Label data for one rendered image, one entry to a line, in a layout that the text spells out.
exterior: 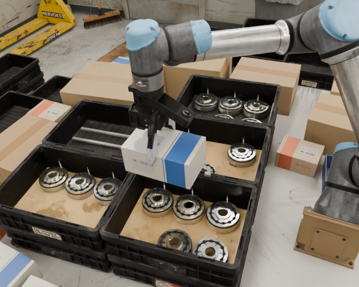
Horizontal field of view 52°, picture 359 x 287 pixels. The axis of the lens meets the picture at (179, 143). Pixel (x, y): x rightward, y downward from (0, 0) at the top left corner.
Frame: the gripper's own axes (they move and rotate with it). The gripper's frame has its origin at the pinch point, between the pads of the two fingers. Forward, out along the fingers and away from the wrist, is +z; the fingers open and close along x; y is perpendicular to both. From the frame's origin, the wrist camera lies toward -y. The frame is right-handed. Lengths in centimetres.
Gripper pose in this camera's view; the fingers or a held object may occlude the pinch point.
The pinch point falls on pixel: (164, 149)
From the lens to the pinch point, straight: 101.8
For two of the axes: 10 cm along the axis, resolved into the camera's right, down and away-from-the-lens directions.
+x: -4.1, 6.1, -6.8
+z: 0.6, 7.6, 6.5
